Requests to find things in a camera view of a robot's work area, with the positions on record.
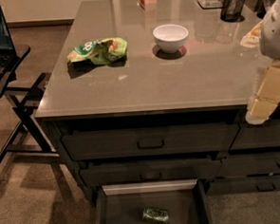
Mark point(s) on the dark drawer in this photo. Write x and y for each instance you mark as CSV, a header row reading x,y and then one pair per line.
x,y
244,185
266,135
242,165
146,170
151,141

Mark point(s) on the green soda can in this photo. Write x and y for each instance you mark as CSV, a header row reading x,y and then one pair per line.
x,y
155,215

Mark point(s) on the black laptop stand table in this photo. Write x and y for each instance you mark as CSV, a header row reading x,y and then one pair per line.
x,y
24,101

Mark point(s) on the dark middle left drawer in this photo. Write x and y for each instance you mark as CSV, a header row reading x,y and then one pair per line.
x,y
146,170

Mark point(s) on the dark top right drawer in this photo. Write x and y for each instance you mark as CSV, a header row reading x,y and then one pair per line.
x,y
266,135

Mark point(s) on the green crumpled chip bag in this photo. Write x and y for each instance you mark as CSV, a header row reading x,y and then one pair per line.
x,y
100,52

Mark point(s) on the dark top left drawer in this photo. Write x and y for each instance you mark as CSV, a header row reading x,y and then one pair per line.
x,y
151,141

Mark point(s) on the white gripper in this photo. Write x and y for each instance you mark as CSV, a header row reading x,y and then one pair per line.
x,y
275,34

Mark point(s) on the black mesh pen cup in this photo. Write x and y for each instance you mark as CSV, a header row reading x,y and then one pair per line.
x,y
231,10

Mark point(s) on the white ceramic bowl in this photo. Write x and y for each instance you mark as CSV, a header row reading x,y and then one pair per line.
x,y
169,38

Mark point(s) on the dark bottom right drawer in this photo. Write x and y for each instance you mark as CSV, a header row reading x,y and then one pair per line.
x,y
244,185

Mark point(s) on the open bottom left drawer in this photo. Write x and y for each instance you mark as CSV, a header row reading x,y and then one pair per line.
x,y
169,202

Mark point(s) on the dark middle right drawer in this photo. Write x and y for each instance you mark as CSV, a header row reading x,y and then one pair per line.
x,y
242,165

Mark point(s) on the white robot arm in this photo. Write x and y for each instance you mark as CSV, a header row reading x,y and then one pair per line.
x,y
266,35

